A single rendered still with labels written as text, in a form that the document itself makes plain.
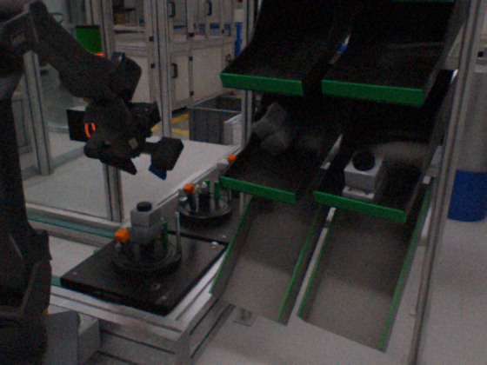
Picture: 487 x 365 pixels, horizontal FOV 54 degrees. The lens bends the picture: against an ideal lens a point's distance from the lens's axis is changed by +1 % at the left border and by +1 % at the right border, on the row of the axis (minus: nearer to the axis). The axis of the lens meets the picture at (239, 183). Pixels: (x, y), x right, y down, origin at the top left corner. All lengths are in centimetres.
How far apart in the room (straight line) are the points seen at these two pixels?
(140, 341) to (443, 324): 60
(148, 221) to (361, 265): 40
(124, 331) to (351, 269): 39
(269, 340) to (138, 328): 26
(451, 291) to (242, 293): 55
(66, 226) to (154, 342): 50
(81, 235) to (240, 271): 51
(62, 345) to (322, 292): 40
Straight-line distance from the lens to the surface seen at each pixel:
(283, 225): 84
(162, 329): 83
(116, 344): 89
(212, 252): 102
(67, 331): 69
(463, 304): 116
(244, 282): 83
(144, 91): 618
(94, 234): 119
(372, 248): 81
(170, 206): 124
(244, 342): 95
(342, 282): 80
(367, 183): 67
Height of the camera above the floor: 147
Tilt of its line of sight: 21 degrees down
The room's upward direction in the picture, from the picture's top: 1 degrees clockwise
